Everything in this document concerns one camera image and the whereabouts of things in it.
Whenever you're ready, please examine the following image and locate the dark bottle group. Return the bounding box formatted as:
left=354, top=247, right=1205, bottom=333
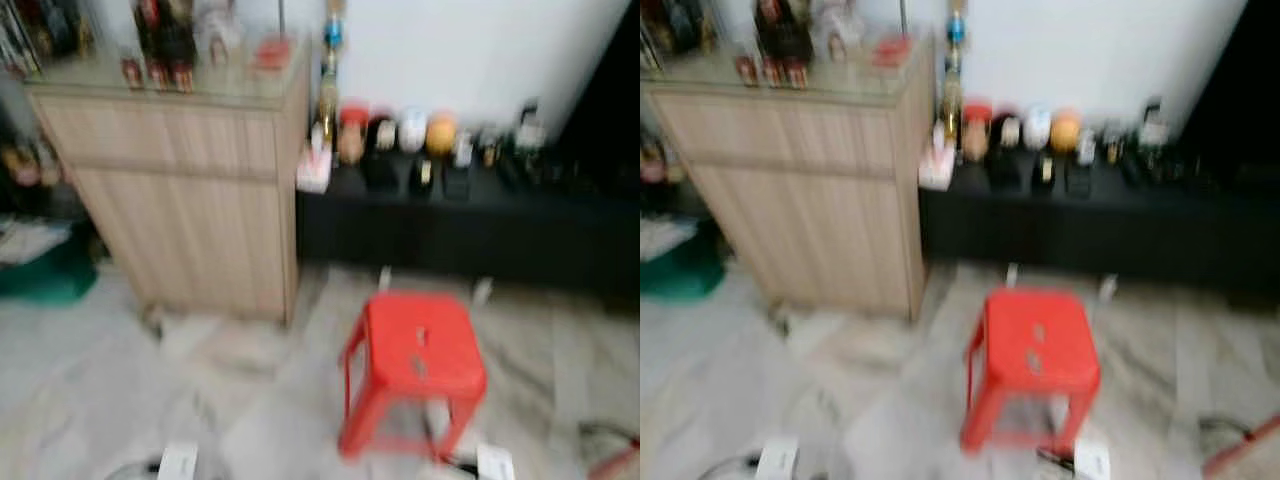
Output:
left=752, top=0, right=816, bottom=89
left=133, top=0, right=199, bottom=93

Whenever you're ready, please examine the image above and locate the white tissue pack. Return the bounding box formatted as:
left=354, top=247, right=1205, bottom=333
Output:
left=919, top=140, right=956, bottom=191
left=297, top=140, right=333, bottom=194

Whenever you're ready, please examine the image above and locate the tall bottle with blue band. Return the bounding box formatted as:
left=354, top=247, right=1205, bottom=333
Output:
left=942, top=0, right=970, bottom=146
left=318, top=0, right=347, bottom=147

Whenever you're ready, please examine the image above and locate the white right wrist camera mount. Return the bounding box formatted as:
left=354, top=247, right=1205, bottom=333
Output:
left=477, top=445, right=515, bottom=480
left=1075, top=440, right=1112, bottom=480

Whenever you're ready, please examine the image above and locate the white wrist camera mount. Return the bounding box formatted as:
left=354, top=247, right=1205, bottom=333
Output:
left=1075, top=440, right=1112, bottom=480
left=158, top=443, right=199, bottom=480
left=757, top=437, right=800, bottom=480
left=477, top=445, right=515, bottom=480

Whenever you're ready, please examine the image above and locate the green bag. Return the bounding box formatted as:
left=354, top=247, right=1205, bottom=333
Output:
left=0, top=235, right=99, bottom=307
left=640, top=232, right=726, bottom=303

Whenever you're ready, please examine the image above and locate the orange round figure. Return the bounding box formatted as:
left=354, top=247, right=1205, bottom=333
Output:
left=427, top=113, right=459, bottom=158
left=1051, top=110, right=1083, bottom=155

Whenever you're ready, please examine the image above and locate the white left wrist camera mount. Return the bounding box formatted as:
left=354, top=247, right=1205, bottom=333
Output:
left=158, top=443, right=199, bottom=480
left=757, top=437, right=800, bottom=480

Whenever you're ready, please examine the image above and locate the black low cabinet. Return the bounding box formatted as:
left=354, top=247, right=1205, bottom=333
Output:
left=296, top=150, right=641, bottom=301
left=918, top=150, right=1280, bottom=299

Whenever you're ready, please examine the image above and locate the white helmet figure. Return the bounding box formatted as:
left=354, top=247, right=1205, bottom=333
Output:
left=400, top=108, right=429, bottom=153
left=1024, top=105, right=1053, bottom=151

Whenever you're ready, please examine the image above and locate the small red box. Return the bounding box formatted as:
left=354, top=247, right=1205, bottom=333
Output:
left=253, top=35, right=292, bottom=74
left=873, top=35, right=913, bottom=71

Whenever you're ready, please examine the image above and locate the red plastic stool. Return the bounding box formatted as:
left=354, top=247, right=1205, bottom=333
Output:
left=960, top=287, right=1102, bottom=456
left=337, top=291, right=489, bottom=463

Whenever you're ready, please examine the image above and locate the light wooden cabinet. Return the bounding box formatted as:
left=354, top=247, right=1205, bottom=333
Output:
left=645, top=38, right=938, bottom=323
left=25, top=40, right=313, bottom=326

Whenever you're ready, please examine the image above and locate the red edged object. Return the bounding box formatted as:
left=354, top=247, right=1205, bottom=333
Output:
left=588, top=440, right=641, bottom=480
left=1203, top=413, right=1280, bottom=480

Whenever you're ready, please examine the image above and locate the brown figurine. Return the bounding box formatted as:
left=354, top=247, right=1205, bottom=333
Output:
left=962, top=102, right=993, bottom=163
left=338, top=104, right=370, bottom=166

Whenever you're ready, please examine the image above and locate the black and white gadget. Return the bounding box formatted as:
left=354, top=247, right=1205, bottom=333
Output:
left=514, top=100, right=547, bottom=153
left=1139, top=98, right=1172, bottom=151

